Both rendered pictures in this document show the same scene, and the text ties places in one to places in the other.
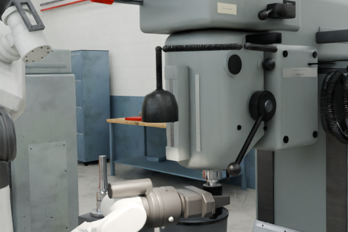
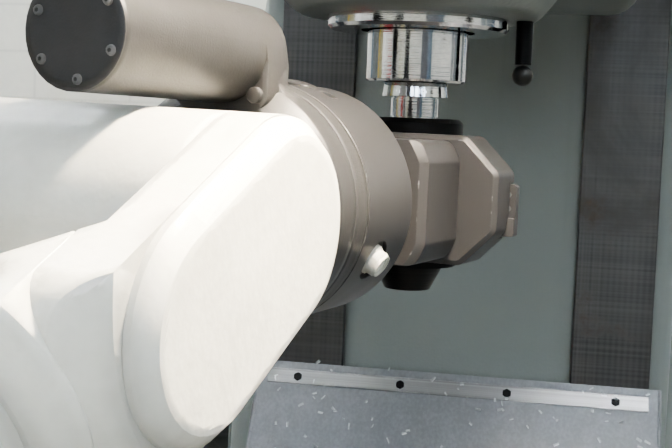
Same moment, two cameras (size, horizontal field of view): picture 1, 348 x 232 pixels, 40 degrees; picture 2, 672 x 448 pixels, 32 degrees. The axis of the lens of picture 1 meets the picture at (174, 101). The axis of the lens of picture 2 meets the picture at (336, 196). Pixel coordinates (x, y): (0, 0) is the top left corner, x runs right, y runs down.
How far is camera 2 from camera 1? 82 cm
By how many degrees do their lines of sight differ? 38
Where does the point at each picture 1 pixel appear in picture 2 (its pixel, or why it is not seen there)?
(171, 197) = (373, 131)
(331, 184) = (602, 184)
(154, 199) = (318, 124)
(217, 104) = not seen: outside the picture
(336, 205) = (618, 259)
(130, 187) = (205, 25)
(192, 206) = (437, 195)
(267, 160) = not seen: hidden behind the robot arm
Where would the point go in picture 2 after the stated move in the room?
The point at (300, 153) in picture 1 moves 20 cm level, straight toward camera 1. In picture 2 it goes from (476, 84) to (633, 79)
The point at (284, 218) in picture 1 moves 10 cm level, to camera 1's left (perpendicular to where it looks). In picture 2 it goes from (389, 338) to (287, 349)
